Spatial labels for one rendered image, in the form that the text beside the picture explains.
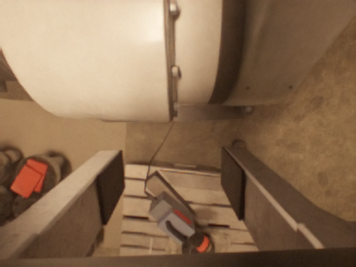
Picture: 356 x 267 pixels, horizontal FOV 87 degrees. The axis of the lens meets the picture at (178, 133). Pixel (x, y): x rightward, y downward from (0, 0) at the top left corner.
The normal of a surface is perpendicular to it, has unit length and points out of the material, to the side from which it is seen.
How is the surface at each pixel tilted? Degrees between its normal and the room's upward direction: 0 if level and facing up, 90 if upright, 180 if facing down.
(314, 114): 0
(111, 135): 0
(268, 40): 48
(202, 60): 26
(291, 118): 0
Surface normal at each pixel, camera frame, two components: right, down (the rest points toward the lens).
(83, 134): 0.02, 0.22
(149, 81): -0.04, 0.65
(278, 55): 0.03, 0.88
